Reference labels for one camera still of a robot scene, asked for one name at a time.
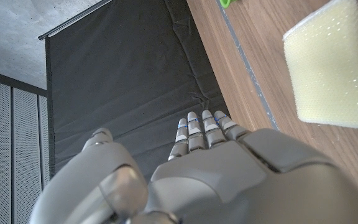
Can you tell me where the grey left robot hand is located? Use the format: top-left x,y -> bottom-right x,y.
29,109 -> 358,224

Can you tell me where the yellow sticky note pad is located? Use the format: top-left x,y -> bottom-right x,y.
283,0 -> 358,131

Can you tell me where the grey tape outline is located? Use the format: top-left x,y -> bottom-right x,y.
215,0 -> 280,131

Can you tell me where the black fabric backdrop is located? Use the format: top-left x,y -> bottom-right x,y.
45,0 -> 231,181

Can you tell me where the small green cap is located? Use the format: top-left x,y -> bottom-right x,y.
219,0 -> 239,9

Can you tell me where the black backdrop crossbar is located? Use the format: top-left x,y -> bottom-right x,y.
38,0 -> 113,41

